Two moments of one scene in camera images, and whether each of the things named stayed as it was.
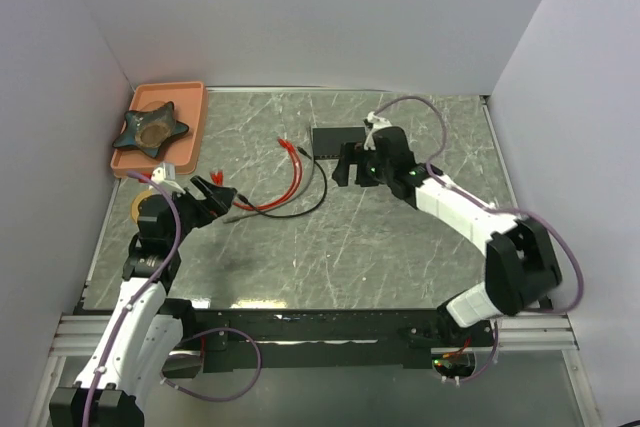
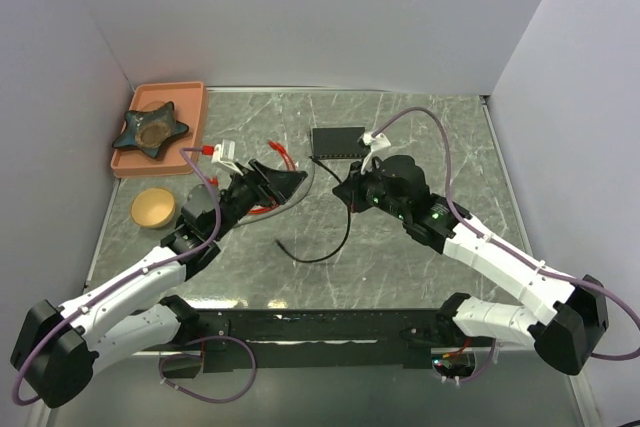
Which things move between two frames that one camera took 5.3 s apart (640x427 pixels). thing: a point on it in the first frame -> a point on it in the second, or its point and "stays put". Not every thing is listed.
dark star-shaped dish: x=150 y=130 stays put
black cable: x=246 y=200 -> x=347 y=234
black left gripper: x=215 y=205 -> x=279 y=184
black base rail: x=226 y=337 stays put
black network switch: x=327 y=141 stays put
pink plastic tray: x=190 y=100 stays put
